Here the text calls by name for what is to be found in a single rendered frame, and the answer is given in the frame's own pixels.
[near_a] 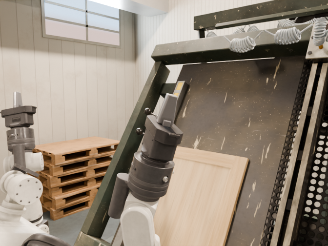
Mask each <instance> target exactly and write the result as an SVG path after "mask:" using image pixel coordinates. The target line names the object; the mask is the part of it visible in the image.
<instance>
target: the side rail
mask: <svg viewBox="0 0 328 246"><path fill-rule="evenodd" d="M169 73H170V70H169V69H168V68H167V67H166V66H165V65H164V64H163V62H162V61H157V62H155V63H154V65H153V67H152V69H151V72H150V74H149V76H148V78H147V81H146V83H145V85H144V87H143V90H142V92H141V94H140V97H139V99H138V101H137V103H136V106H135V108H134V110H133V112H132V115H131V117H130V119H129V121H128V124H127V126H126V128H125V131H124V133H123V135H122V137H121V140H120V142H119V144H118V147H117V149H116V151H115V153H114V156H113V158H112V160H111V162H110V165H109V167H108V169H107V171H106V174H105V176H104V178H103V180H102V183H101V185H100V187H99V190H98V192H97V194H96V196H95V199H94V201H93V203H92V205H91V208H90V210H89V212H88V215H87V217H86V219H85V221H84V223H83V225H82V228H81V231H82V232H83V233H85V234H87V235H91V236H95V237H99V238H101V237H102V235H103V232H104V230H105V227H106V225H107V223H108V220H109V218H110V216H109V215H108V210H109V206H110V202H111V198H112V194H113V190H114V186H115V181H116V177H117V174H119V173H127V174H128V172H129V170H130V168H131V163H132V161H133V157H134V154H135V153H136V152H137V151H138V148H139V146H140V144H141V141H142V139H143V136H144V135H143V134H142V135H137V134H136V129H138V128H141V129H142V130H143V133H145V129H146V127H145V121H146V117H147V115H146V114H145V113H144V110H145V109H146V108H150V109H151V112H152V113H153V112H154V110H155V107H156V105H157V102H158V100H159V98H160V94H159V92H160V89H161V87H162V85H163V83H166V81H167V78H168V76H169Z"/></svg>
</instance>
